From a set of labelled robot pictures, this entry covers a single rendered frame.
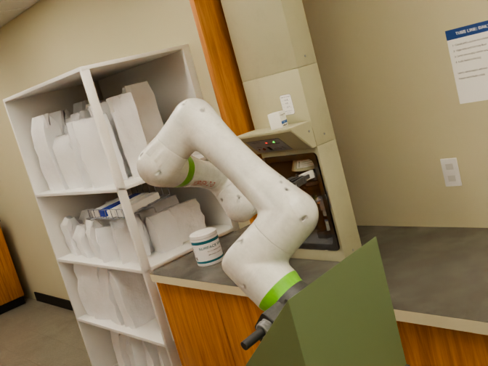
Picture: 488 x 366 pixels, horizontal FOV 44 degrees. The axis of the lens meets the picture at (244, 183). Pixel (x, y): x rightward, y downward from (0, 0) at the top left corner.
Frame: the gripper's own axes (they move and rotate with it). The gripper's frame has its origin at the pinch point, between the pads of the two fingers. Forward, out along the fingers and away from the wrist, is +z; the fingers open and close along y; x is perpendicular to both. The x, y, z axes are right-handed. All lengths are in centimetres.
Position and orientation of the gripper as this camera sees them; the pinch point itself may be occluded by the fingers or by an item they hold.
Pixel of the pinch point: (306, 176)
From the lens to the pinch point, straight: 232.9
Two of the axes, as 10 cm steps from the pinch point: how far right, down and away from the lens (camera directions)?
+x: 2.6, 9.5, 1.7
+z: 7.2, -3.1, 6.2
